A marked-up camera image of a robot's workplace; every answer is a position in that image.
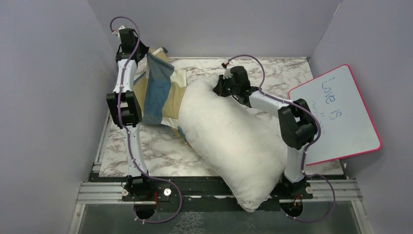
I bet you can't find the blue yellow patchwork pillowcase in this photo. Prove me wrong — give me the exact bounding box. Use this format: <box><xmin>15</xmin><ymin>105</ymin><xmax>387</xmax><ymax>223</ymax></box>
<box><xmin>133</xmin><ymin>47</ymin><xmax>188</xmax><ymax>138</ymax></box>

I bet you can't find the aluminium table edge rail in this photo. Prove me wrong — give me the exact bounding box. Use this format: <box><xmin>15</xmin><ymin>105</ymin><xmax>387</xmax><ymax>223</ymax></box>
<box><xmin>92</xmin><ymin>112</ymin><xmax>128</xmax><ymax>177</ymax></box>

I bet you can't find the pink framed whiteboard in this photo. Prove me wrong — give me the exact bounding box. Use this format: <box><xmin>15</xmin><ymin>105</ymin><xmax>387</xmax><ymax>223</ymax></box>
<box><xmin>288</xmin><ymin>64</ymin><xmax>382</xmax><ymax>165</ymax></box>

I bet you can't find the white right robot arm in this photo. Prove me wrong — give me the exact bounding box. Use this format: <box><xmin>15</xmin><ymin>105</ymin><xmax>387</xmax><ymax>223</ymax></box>
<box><xmin>213</xmin><ymin>63</ymin><xmax>318</xmax><ymax>198</ymax></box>

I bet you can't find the white pillow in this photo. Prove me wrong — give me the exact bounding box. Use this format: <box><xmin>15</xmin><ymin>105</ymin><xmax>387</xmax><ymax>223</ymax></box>
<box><xmin>178</xmin><ymin>74</ymin><xmax>287</xmax><ymax>212</ymax></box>

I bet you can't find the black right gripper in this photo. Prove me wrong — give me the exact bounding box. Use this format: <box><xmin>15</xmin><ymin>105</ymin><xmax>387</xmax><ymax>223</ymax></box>
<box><xmin>213</xmin><ymin>74</ymin><xmax>239</xmax><ymax>98</ymax></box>

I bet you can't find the aluminium front rail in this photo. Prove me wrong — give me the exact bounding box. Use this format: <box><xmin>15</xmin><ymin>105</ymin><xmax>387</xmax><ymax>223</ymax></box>
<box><xmin>76</xmin><ymin>177</ymin><xmax>363</xmax><ymax>205</ymax></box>

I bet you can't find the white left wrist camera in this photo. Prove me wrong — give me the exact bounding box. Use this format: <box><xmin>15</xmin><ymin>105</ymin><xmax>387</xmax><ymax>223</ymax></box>
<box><xmin>112</xmin><ymin>25</ymin><xmax>127</xmax><ymax>39</ymax></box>

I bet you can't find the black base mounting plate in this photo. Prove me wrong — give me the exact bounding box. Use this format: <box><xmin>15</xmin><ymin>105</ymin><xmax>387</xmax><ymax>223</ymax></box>
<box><xmin>77</xmin><ymin>174</ymin><xmax>352</xmax><ymax>214</ymax></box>

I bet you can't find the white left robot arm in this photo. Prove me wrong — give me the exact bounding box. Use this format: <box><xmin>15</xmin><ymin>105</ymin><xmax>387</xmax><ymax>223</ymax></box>
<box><xmin>106</xmin><ymin>26</ymin><xmax>148</xmax><ymax>177</ymax></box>

